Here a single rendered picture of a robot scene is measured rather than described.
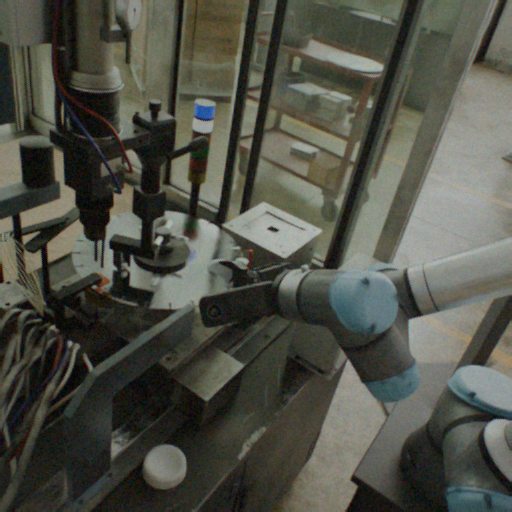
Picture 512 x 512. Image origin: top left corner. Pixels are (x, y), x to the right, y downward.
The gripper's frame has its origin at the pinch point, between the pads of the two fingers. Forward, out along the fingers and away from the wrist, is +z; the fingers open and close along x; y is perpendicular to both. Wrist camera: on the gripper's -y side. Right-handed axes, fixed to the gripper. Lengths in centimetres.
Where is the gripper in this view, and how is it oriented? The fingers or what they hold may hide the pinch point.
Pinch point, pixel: (212, 292)
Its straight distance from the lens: 89.4
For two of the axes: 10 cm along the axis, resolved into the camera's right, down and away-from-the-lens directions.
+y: 8.0, -2.2, 5.6
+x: -1.8, -9.8, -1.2
